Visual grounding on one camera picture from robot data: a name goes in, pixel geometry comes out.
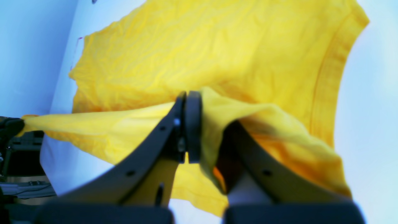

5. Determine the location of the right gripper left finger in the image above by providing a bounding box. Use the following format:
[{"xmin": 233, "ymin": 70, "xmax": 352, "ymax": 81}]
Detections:
[{"xmin": 34, "ymin": 91, "xmax": 202, "ymax": 224}]

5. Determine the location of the orange t-shirt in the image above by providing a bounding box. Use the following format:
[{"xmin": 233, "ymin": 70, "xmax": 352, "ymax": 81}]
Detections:
[{"xmin": 20, "ymin": 0, "xmax": 369, "ymax": 217}]

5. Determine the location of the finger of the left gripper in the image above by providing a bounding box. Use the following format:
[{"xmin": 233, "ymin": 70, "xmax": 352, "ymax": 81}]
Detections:
[{"xmin": 0, "ymin": 117, "xmax": 25, "ymax": 147}]

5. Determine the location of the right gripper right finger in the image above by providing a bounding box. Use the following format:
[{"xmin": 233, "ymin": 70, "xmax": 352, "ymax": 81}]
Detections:
[{"xmin": 216, "ymin": 121, "xmax": 365, "ymax": 224}]

